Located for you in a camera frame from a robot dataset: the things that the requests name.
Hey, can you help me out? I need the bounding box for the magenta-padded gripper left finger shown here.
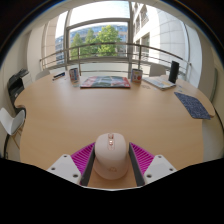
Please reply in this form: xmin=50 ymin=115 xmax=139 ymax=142
xmin=46 ymin=142 xmax=98 ymax=188

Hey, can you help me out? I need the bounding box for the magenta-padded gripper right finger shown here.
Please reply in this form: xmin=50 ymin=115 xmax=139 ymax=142
xmin=128 ymin=142 xmax=178 ymax=188

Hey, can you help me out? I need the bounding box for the white computer mouse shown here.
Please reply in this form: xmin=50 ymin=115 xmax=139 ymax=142
xmin=92 ymin=132 xmax=130 ymax=181

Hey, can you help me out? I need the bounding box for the blue patterned mouse pad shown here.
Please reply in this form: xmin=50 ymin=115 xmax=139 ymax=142
xmin=173 ymin=91 xmax=212 ymax=120

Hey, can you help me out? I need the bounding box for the white chair with wooden legs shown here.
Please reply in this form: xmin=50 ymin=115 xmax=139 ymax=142
xmin=0 ymin=107 xmax=27 ymax=151

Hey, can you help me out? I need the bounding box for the open light blue book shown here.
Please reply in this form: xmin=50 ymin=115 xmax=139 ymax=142
xmin=142 ymin=75 xmax=177 ymax=91

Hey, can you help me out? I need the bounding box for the blue marker pen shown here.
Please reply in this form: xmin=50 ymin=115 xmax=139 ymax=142
xmin=52 ymin=71 xmax=67 ymax=81

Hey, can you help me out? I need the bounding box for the red magazine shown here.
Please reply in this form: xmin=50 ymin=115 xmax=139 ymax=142
xmin=79 ymin=75 xmax=132 ymax=89

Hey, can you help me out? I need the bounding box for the black printer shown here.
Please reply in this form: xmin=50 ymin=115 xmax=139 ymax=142
xmin=7 ymin=68 xmax=30 ymax=102

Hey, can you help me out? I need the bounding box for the black cylindrical bottle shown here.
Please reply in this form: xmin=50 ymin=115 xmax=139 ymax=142
xmin=168 ymin=60 xmax=180 ymax=84

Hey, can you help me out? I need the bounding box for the metal balcony railing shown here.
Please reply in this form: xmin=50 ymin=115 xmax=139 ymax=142
xmin=39 ymin=42 xmax=192 ymax=79

